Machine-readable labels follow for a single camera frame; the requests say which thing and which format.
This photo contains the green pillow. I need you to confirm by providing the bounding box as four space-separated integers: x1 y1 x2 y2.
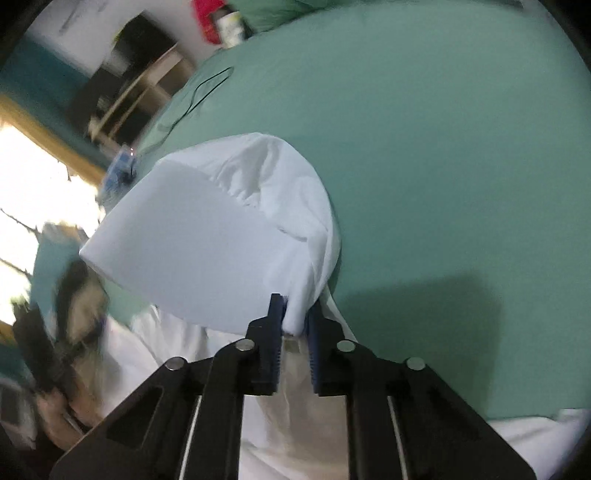
231 0 324 33

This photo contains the blue white power strip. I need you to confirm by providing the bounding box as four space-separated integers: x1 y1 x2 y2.
104 145 138 195

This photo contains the wooden side shelf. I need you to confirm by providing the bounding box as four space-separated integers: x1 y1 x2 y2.
88 44 195 144

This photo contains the green bed sheet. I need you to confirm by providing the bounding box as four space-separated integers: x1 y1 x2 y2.
104 0 591 423

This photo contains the white pillow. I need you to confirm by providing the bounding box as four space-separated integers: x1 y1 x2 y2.
78 132 589 480

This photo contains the black cable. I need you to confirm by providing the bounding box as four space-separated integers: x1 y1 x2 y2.
171 67 235 134

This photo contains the black monitor box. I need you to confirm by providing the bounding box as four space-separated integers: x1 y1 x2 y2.
99 14 178 86

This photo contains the red bag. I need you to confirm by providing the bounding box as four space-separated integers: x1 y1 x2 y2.
191 0 232 44

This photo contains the white packet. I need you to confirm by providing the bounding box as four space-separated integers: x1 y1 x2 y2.
217 11 243 47

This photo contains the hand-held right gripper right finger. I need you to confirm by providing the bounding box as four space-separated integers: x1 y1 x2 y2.
305 305 539 480

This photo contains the person's left hand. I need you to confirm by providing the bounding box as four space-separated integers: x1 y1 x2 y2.
37 388 102 448

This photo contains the teal curtain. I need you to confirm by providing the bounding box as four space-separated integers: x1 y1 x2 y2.
0 39 93 112

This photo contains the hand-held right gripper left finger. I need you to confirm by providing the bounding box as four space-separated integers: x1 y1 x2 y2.
48 293 289 480

